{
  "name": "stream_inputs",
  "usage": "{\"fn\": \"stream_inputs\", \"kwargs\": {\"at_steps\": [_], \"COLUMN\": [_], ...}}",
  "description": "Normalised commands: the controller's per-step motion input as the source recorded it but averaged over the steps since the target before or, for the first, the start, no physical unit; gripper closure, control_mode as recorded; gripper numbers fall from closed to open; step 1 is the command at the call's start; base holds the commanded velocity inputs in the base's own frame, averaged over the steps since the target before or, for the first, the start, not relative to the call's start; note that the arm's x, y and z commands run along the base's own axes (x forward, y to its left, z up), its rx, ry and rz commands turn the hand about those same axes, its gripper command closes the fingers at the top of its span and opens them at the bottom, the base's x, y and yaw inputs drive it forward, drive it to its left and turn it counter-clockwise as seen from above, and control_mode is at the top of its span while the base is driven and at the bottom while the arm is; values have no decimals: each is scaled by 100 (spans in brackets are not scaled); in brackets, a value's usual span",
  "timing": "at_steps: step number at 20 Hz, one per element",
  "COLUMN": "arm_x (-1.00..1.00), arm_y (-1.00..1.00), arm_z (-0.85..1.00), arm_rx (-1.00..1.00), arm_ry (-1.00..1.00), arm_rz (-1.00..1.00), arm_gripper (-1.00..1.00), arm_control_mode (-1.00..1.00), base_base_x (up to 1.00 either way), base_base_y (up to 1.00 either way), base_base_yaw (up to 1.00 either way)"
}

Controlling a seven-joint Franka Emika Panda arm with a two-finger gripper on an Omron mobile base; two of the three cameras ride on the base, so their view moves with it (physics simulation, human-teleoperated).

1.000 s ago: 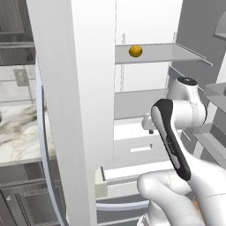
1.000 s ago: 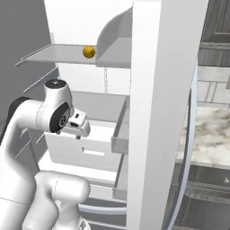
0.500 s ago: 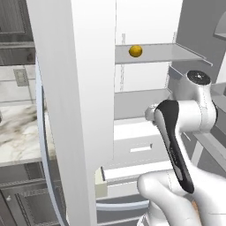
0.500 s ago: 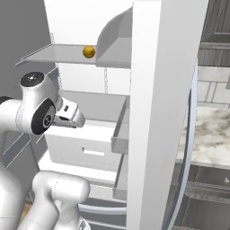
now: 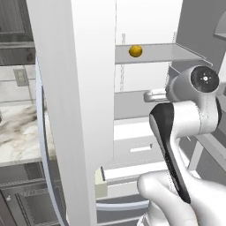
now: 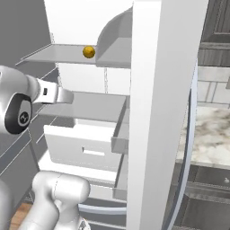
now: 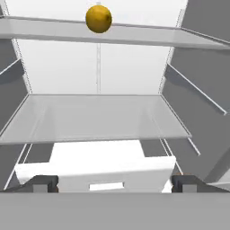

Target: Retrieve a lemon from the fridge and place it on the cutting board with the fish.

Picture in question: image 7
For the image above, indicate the grey fridge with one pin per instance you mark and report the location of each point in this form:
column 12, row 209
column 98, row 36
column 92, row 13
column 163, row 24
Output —
column 197, row 99

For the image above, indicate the white fridge drawer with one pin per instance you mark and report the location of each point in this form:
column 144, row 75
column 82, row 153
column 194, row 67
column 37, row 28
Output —
column 95, row 170

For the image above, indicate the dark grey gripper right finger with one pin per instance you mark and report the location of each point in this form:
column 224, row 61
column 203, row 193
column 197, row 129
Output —
column 183, row 181

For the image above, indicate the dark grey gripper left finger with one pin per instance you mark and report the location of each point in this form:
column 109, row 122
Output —
column 45, row 181

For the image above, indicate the grey glass fridge shelf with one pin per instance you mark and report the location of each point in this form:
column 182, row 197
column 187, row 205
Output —
column 95, row 118
column 125, row 33

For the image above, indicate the yellow lemon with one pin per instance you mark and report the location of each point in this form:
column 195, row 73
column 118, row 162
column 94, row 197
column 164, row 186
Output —
column 99, row 18

